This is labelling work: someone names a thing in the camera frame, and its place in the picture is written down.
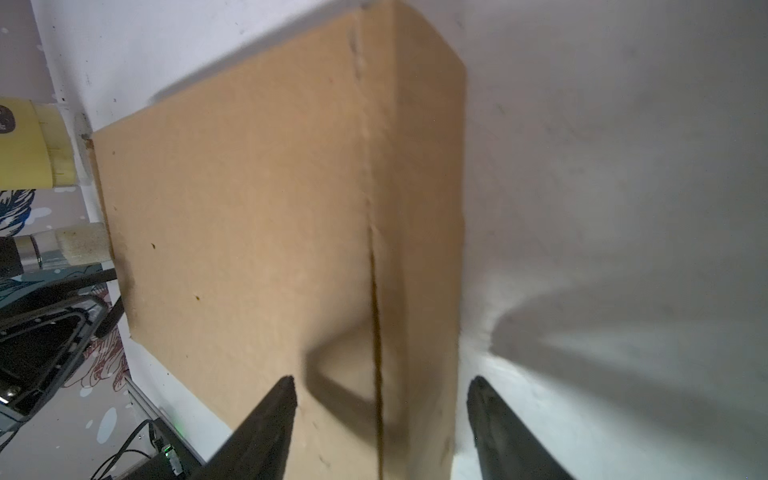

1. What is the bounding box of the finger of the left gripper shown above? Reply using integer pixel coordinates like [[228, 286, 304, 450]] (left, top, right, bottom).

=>
[[1, 295, 110, 420], [1, 269, 117, 312]]

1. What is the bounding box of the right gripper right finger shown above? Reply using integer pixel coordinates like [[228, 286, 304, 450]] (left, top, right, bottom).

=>
[[466, 376, 572, 480]]

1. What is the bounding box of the black lidded spice jar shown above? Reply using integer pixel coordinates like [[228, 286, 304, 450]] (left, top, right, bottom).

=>
[[1, 223, 112, 278]]

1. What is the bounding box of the yellow cup with markers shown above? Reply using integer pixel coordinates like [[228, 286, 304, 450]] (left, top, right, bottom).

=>
[[0, 97, 78, 190]]

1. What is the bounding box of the brown cardboard box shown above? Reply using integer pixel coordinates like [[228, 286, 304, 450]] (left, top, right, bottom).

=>
[[93, 1, 466, 479]]

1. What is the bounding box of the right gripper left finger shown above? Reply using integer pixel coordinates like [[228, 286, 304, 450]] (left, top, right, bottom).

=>
[[193, 375, 297, 480]]

